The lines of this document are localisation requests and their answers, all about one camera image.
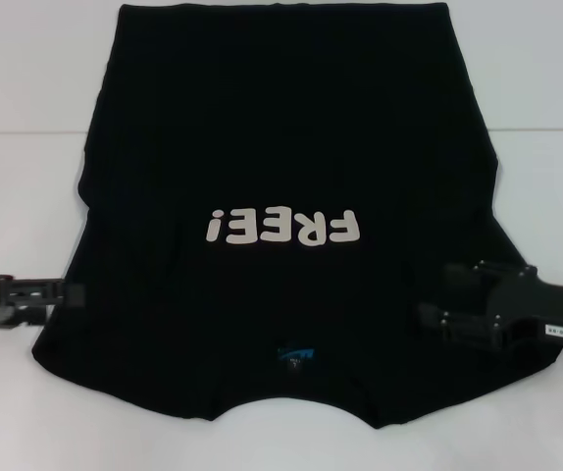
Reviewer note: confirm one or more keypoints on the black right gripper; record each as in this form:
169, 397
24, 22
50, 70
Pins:
551, 309

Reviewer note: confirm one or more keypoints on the black shirt with FREE print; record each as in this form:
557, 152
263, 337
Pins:
281, 147

